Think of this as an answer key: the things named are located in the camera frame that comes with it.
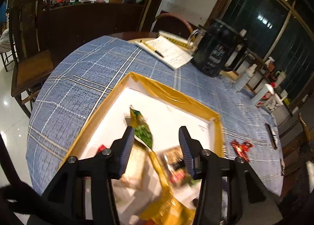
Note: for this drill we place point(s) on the yellow strip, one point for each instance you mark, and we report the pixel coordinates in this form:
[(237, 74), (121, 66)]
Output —
[(174, 40)]

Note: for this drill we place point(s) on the dark wooden chair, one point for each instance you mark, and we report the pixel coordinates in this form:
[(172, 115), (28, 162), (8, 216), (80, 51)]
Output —
[(32, 68)]

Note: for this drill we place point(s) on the pen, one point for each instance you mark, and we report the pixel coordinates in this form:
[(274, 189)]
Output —
[(152, 48)]

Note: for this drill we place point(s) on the white liquor bottle red cap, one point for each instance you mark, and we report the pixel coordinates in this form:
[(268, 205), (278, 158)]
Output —
[(263, 96)]

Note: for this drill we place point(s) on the gold pastry packet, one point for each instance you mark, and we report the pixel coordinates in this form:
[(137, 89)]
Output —
[(166, 211)]

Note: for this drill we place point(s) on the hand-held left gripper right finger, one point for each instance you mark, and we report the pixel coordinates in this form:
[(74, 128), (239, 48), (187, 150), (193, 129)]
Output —
[(185, 151)]

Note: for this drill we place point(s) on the white trigger spray bottle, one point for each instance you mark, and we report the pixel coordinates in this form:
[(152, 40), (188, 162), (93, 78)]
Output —
[(269, 62)]

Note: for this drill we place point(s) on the chair with white cushion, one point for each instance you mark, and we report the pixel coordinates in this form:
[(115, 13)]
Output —
[(3, 41)]

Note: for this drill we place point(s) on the small red snack packet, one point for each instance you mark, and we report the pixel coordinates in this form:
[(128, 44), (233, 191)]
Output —
[(101, 149)]

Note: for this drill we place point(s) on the wooden armchair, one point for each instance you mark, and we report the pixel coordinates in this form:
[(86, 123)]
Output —
[(304, 126)]

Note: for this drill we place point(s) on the large red candy packet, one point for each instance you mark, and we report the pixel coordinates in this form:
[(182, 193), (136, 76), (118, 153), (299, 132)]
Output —
[(241, 149)]

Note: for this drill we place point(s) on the black remote control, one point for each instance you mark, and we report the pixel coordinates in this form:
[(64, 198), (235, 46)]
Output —
[(271, 135)]

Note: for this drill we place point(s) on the white notebook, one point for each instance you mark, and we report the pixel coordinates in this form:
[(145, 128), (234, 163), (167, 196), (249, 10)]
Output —
[(171, 53)]

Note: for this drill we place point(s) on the clear glass mug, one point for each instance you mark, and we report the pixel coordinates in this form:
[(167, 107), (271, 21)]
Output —
[(202, 31)]

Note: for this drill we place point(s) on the white tumbler with straw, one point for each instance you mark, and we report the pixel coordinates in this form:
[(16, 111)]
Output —
[(281, 77)]

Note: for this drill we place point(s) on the floral paper cup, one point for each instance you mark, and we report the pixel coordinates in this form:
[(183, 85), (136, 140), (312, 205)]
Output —
[(274, 103)]

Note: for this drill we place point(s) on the clear cracker package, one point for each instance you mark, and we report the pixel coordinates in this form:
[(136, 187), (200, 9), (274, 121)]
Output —
[(171, 158)]

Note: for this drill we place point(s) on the white foam box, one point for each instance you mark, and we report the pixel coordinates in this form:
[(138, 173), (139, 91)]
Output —
[(159, 109)]

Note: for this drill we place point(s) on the green pea snack packet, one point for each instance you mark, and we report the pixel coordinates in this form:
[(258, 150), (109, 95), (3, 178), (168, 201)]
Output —
[(143, 131)]

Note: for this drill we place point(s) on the small white cup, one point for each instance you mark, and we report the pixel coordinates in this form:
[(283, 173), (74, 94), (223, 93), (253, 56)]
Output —
[(284, 94)]

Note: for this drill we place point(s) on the round back wooden chair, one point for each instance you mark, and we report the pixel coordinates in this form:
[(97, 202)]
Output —
[(169, 26)]

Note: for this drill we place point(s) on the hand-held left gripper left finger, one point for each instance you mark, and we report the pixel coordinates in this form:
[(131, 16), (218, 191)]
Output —
[(126, 151)]

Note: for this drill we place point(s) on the dark wooden sideboard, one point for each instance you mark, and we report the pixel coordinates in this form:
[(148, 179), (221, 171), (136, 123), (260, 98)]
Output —
[(85, 18)]

